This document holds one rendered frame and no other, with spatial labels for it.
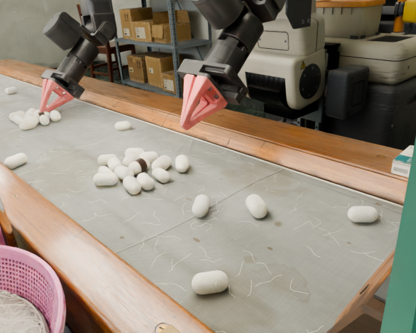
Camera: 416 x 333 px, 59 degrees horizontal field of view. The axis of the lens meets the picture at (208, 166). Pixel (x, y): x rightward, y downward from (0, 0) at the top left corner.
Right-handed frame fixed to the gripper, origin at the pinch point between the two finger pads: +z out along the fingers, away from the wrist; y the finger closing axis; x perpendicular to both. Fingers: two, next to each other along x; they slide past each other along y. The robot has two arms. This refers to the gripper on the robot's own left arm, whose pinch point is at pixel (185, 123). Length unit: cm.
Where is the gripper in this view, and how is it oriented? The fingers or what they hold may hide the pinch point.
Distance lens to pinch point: 56.6
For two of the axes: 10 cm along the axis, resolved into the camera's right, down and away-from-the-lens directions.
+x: 5.1, 4.5, 7.3
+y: 7.0, 2.8, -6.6
